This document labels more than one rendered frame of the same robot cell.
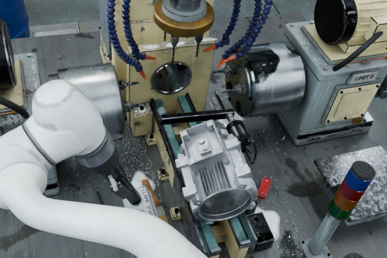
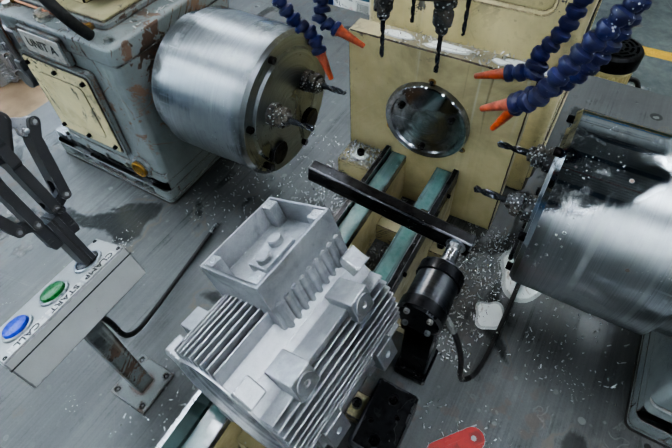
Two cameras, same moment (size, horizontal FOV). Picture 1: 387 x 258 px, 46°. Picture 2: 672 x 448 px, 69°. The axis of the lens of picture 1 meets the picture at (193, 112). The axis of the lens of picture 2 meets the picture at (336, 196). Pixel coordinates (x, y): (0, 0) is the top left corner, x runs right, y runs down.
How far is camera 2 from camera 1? 0.96 m
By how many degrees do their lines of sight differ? 38
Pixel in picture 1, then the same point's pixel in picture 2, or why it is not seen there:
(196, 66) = (483, 120)
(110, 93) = (237, 68)
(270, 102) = (570, 278)
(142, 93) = (372, 127)
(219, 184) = (200, 354)
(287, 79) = (655, 248)
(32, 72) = not seen: outside the picture
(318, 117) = not seen: outside the picture
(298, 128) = (652, 392)
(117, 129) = (229, 141)
